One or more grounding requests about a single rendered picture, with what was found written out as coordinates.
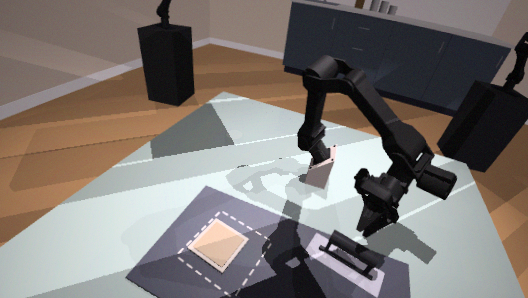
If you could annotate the beige square tile with dark square center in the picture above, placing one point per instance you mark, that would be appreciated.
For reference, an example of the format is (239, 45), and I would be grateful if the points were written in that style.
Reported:
(218, 245)

